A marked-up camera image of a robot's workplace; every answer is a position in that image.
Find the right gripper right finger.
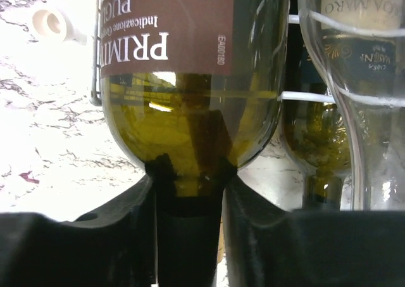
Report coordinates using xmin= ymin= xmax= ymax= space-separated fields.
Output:
xmin=220 ymin=158 xmax=404 ymax=287

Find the white wire wine rack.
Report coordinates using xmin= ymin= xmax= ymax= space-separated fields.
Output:
xmin=90 ymin=0 xmax=405 ymax=107

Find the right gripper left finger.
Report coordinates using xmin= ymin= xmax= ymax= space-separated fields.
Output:
xmin=1 ymin=155 xmax=177 ymax=286

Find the clear glass wine bottle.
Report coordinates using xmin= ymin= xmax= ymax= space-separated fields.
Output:
xmin=298 ymin=0 xmax=404 ymax=211

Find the white plastic pipe fitting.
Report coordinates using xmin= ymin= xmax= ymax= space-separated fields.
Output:
xmin=30 ymin=8 xmax=87 ymax=45

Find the dark green brown-label wine bottle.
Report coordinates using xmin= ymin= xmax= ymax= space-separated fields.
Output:
xmin=100 ymin=0 xmax=289 ymax=286

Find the dark green bottle black neck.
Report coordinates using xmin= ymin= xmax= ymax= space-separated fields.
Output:
xmin=282 ymin=24 xmax=351 ymax=210

